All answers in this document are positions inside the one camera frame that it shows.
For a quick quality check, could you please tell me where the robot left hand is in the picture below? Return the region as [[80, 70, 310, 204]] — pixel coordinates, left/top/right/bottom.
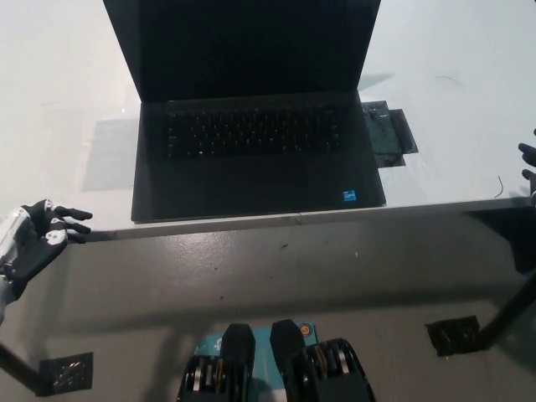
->
[[0, 199, 93, 301]]

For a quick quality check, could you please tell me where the black table leg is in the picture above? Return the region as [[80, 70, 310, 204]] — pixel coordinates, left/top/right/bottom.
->
[[480, 267, 536, 349], [0, 341, 48, 398]]

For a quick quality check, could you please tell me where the black floor tape patch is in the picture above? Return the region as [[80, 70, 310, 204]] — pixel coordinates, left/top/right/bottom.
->
[[39, 351, 95, 397], [425, 314, 483, 358]]

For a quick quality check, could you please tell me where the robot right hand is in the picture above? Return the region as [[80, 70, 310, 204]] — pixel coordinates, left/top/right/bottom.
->
[[518, 128, 536, 207]]

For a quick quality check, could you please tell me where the dark grey laptop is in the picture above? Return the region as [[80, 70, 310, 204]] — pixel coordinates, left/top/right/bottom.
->
[[102, 0, 387, 223]]

